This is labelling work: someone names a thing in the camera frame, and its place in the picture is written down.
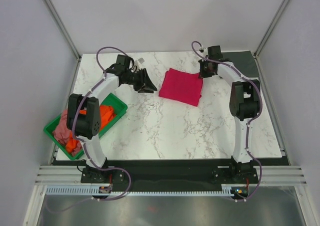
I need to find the aluminium rail profile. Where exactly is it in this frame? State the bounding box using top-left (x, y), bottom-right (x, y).
top-left (35, 165), bottom-right (82, 185)

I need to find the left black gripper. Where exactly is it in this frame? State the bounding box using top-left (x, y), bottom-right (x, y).
top-left (124, 69), bottom-right (157, 94)

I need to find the white slotted cable duct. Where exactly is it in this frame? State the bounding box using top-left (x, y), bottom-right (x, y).
top-left (46, 185), bottom-right (234, 196)

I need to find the dusty pink t-shirt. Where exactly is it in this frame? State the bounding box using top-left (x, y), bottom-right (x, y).
top-left (53, 109), bottom-right (82, 156)

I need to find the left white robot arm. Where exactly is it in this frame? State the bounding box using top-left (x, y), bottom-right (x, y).
top-left (66, 54), bottom-right (157, 182)

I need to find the right aluminium frame post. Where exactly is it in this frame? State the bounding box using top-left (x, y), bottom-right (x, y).
top-left (253, 0), bottom-right (292, 59)

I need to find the dark grey folded cloth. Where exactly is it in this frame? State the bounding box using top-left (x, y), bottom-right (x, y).
top-left (218, 51), bottom-right (259, 84)

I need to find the left aluminium frame post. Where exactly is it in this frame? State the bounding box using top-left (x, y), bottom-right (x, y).
top-left (42, 0), bottom-right (82, 61)

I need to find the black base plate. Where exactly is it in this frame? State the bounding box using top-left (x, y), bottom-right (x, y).
top-left (53, 159), bottom-right (259, 191)

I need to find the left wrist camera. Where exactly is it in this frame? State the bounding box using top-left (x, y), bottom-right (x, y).
top-left (134, 58), bottom-right (145, 71)

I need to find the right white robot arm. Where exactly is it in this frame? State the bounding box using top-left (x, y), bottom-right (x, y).
top-left (194, 43), bottom-right (263, 164)

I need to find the magenta t-shirt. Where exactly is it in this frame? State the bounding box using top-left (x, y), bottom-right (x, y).
top-left (158, 68), bottom-right (204, 107)

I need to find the aluminium frame post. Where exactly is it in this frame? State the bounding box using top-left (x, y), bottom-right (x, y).
top-left (253, 0), bottom-right (292, 59)
top-left (42, 0), bottom-right (82, 61)

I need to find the orange t-shirt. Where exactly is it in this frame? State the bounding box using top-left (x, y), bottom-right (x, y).
top-left (65, 105), bottom-right (116, 156)

